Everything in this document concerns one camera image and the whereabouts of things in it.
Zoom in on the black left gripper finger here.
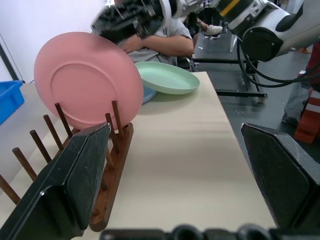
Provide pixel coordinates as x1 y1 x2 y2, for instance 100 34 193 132
90 4 141 46
240 122 320 230
0 122 112 240

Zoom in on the pink plate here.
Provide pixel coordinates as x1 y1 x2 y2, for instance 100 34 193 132
33 31 145 131

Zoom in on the wooden dish rack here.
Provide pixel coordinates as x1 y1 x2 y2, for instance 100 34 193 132
0 100 135 232

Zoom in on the person in grey shirt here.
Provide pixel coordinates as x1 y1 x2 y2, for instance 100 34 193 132
117 16 195 66

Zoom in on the green plate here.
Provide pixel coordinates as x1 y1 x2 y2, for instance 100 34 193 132
134 61 201 96

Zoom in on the person's leg with white shoe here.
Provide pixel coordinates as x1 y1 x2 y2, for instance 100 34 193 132
198 19 224 40

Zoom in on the blue plate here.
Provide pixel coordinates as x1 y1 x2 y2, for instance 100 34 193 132
141 86 158 105

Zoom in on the person in red top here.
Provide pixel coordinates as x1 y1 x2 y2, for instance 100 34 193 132
281 41 320 126

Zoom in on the blue plastic bin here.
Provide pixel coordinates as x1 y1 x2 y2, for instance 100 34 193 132
0 80 26 126

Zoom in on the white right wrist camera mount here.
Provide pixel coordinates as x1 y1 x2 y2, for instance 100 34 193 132
158 0 187 20

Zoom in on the black metal table frame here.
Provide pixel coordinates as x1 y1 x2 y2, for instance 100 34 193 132
192 32 269 103

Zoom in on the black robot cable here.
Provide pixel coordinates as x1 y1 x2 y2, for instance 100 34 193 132
236 39 320 89

